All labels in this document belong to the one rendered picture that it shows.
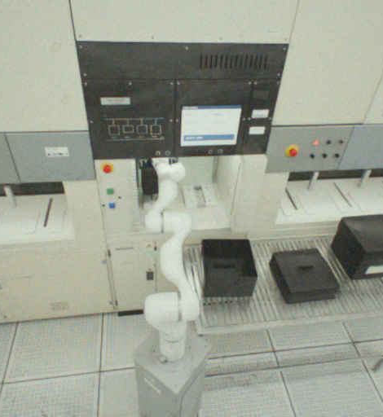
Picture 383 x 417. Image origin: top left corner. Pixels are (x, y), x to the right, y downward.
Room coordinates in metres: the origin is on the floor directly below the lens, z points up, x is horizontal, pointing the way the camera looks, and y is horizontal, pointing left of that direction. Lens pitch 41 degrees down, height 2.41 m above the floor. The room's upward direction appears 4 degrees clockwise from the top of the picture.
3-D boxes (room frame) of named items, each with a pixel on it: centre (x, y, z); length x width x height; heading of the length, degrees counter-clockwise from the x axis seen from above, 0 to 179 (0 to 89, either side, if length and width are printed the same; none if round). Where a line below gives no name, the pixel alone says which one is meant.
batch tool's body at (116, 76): (1.95, 0.15, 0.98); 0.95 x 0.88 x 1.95; 11
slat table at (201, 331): (1.35, -0.65, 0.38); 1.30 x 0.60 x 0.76; 101
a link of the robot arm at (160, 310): (0.83, 0.08, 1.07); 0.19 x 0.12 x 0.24; 99
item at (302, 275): (1.32, -0.66, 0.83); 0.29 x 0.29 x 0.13; 12
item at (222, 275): (1.30, -0.22, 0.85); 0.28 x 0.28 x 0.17; 6
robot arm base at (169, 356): (0.84, 0.05, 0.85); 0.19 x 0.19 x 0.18
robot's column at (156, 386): (0.84, 0.05, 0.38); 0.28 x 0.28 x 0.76; 56
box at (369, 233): (1.50, -1.05, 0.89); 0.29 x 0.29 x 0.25; 13
